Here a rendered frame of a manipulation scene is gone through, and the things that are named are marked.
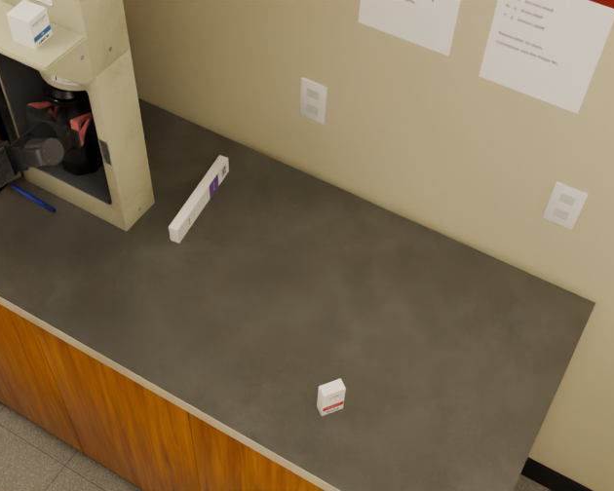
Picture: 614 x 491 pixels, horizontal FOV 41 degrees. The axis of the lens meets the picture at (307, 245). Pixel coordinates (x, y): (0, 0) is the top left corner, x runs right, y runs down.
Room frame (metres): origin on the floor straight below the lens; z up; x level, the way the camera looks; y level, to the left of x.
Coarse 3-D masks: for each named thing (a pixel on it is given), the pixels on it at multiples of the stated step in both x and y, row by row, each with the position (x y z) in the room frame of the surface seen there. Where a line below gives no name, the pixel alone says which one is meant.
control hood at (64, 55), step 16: (0, 0) 1.34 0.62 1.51; (0, 16) 1.29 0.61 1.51; (0, 32) 1.24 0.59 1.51; (64, 32) 1.26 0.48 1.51; (0, 48) 1.20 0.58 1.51; (16, 48) 1.20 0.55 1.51; (32, 48) 1.20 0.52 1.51; (48, 48) 1.21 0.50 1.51; (64, 48) 1.21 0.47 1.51; (80, 48) 1.23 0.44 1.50; (32, 64) 1.16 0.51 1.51; (48, 64) 1.16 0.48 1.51; (64, 64) 1.19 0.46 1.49; (80, 64) 1.22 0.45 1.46; (80, 80) 1.21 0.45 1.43
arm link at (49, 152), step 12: (0, 144) 1.20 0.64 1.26; (36, 144) 1.21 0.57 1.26; (48, 144) 1.21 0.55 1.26; (60, 144) 1.23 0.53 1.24; (12, 156) 1.20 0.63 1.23; (24, 156) 1.18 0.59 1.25; (36, 156) 1.18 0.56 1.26; (48, 156) 1.19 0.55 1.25; (60, 156) 1.21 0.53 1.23; (12, 168) 1.19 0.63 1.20; (24, 168) 1.18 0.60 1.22; (12, 180) 1.16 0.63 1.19
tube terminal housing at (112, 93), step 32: (32, 0) 1.31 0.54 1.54; (64, 0) 1.27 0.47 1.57; (96, 0) 1.29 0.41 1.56; (96, 32) 1.27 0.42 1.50; (96, 64) 1.26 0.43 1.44; (128, 64) 1.33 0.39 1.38; (96, 96) 1.25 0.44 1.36; (128, 96) 1.32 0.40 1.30; (96, 128) 1.26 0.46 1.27; (128, 128) 1.31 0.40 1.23; (128, 160) 1.29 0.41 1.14; (64, 192) 1.33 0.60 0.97; (128, 192) 1.27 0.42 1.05; (128, 224) 1.26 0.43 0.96
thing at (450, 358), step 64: (192, 128) 1.62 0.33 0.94; (0, 192) 1.35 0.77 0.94; (192, 192) 1.39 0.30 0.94; (256, 192) 1.40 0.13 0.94; (320, 192) 1.42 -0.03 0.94; (0, 256) 1.15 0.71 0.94; (64, 256) 1.16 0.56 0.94; (128, 256) 1.17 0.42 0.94; (192, 256) 1.19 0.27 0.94; (256, 256) 1.20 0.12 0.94; (320, 256) 1.21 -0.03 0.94; (384, 256) 1.22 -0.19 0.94; (448, 256) 1.23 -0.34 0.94; (64, 320) 0.99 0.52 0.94; (128, 320) 1.00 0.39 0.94; (192, 320) 1.01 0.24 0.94; (256, 320) 1.02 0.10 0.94; (320, 320) 1.03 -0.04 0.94; (384, 320) 1.04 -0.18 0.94; (448, 320) 1.05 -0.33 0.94; (512, 320) 1.06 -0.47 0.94; (576, 320) 1.07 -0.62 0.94; (192, 384) 0.85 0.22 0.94; (256, 384) 0.86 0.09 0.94; (320, 384) 0.87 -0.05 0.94; (384, 384) 0.88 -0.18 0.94; (448, 384) 0.88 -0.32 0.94; (512, 384) 0.89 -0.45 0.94; (256, 448) 0.72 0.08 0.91; (320, 448) 0.72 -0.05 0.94; (384, 448) 0.73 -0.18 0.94; (448, 448) 0.74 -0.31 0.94; (512, 448) 0.75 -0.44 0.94
